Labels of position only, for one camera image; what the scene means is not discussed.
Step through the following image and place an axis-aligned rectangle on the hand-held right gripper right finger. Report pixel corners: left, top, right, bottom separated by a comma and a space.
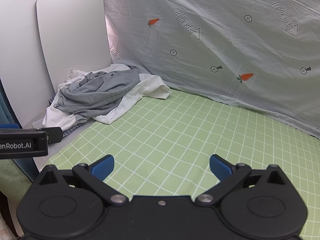
195, 154, 285, 205

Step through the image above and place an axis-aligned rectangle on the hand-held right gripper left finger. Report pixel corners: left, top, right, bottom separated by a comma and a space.
37, 154, 129, 205

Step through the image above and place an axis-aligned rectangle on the grey garment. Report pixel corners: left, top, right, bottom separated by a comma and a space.
54, 67, 141, 119

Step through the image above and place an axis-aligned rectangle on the green checked bed sheet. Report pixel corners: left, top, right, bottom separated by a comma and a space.
47, 89, 320, 240

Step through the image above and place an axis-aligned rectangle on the white rounded board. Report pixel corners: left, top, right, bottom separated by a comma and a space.
36, 0, 112, 93
0, 0, 57, 128

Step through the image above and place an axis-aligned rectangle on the white garment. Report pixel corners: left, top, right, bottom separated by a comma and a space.
32, 64, 172, 128

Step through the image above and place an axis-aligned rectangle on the carrot print pale sheet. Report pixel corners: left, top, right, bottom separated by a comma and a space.
45, 0, 320, 140

